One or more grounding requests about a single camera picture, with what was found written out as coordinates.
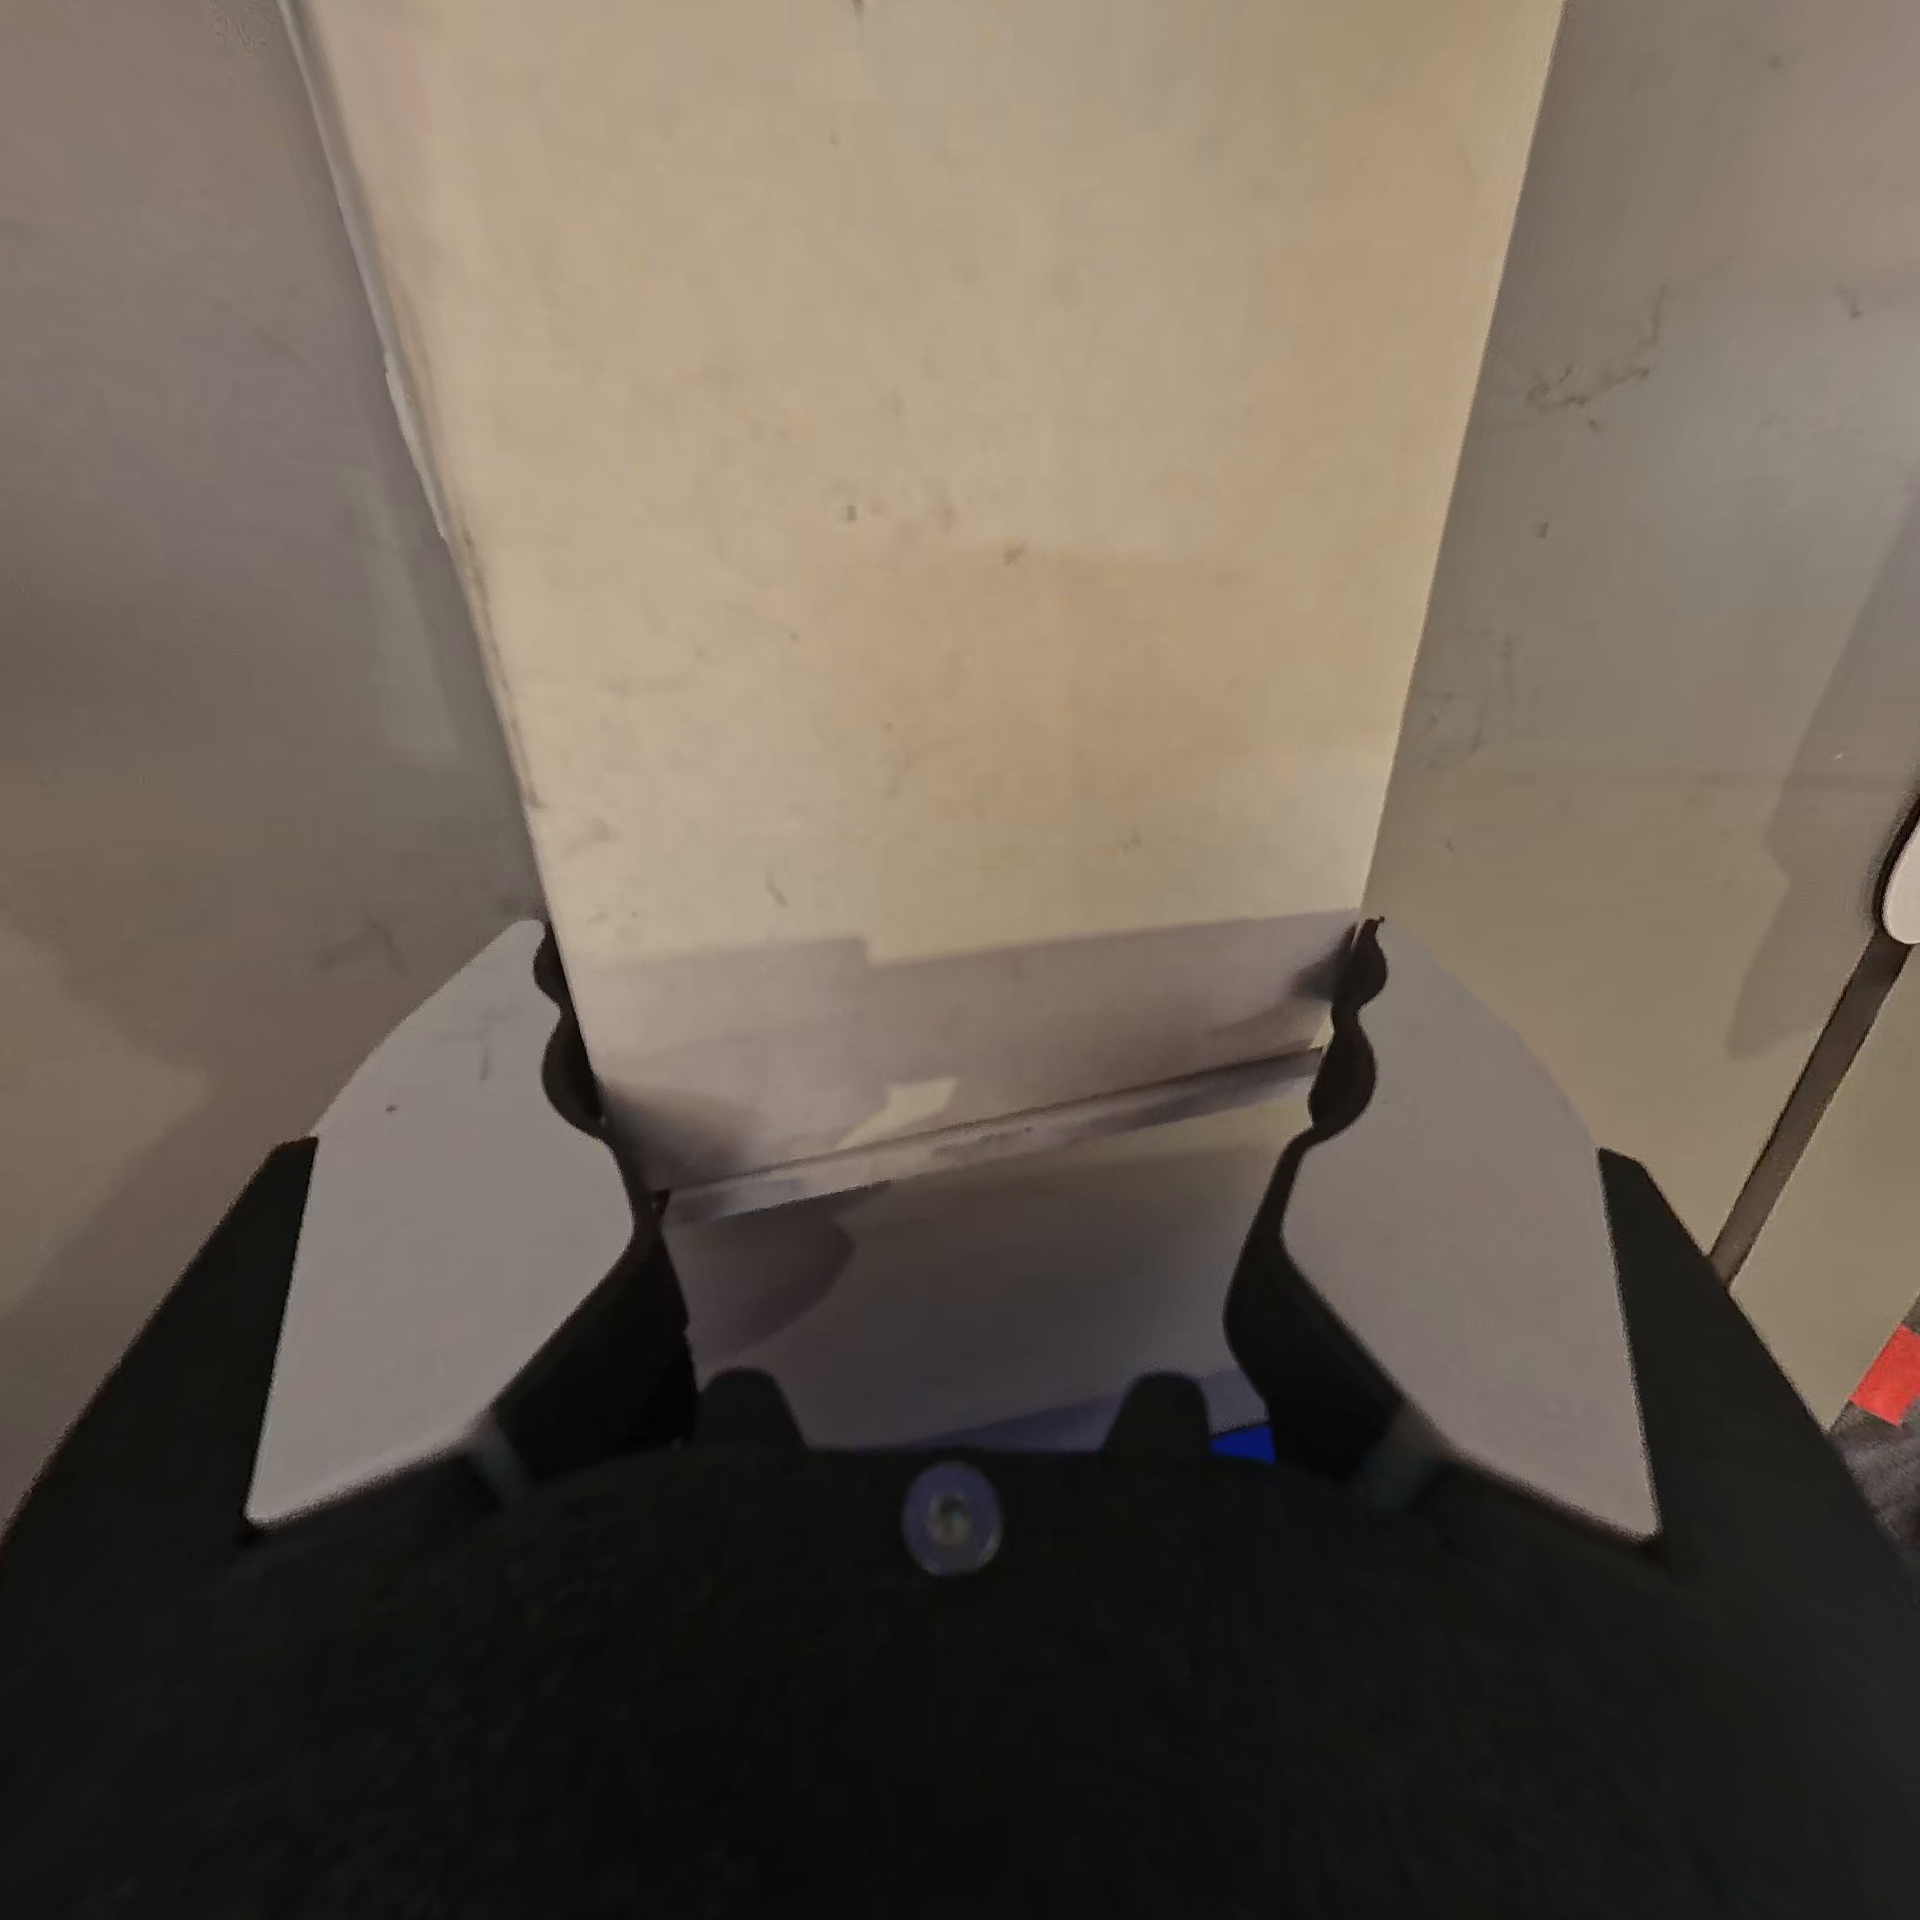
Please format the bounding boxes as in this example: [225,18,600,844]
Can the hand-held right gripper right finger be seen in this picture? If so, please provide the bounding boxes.
[1219,916,1665,1542]

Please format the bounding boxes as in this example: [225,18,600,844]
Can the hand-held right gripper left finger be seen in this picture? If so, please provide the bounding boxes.
[241,919,704,1529]

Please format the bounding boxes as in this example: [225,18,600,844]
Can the white cardboard box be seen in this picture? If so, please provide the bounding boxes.
[276,0,1571,1211]

